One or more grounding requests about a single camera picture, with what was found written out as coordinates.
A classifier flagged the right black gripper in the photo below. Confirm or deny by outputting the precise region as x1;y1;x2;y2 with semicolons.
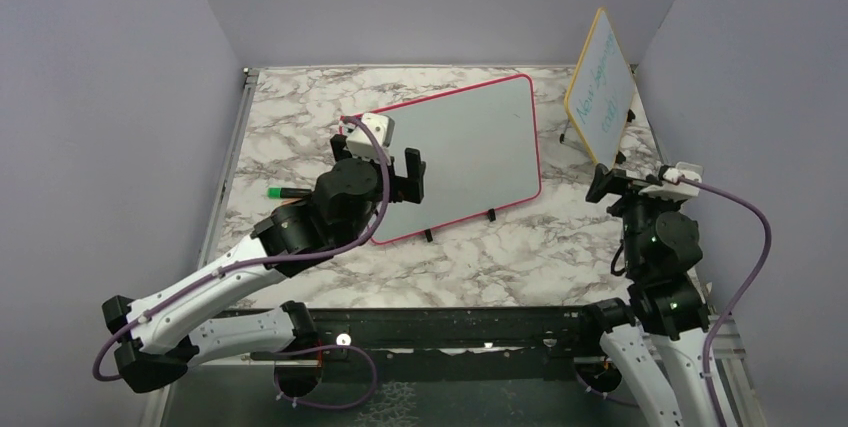
586;162;679;273

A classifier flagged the pink framed whiteboard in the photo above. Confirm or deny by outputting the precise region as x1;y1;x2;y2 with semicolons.
372;74;542;245

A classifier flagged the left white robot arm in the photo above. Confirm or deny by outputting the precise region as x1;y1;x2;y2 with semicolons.
91;129;426;393

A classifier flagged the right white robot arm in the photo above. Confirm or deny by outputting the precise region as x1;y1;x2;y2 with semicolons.
576;162;736;426

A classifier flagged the yellow framed whiteboard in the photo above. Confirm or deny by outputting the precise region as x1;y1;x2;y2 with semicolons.
564;7;637;168

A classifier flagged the green black highlighter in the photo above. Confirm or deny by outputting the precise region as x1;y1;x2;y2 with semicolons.
266;187;311;199

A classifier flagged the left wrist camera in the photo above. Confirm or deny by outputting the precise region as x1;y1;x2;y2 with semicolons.
342;113;395;161

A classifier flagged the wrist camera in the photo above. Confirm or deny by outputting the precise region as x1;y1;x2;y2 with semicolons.
342;113;395;161
639;162;704;202

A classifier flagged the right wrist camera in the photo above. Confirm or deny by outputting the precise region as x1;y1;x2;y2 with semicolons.
639;162;704;202

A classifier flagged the black mounting rail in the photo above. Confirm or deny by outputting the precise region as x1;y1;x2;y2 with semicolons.
218;304;637;386

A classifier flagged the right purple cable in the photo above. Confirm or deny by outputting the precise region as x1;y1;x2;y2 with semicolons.
576;175;774;427

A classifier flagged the purple cable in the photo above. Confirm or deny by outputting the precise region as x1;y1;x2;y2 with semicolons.
92;115;393;412
576;175;774;427

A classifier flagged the aluminium frame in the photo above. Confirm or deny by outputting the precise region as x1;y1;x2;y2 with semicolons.
139;67;261;427

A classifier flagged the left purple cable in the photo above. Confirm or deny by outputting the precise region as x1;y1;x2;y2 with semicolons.
92;115;393;412

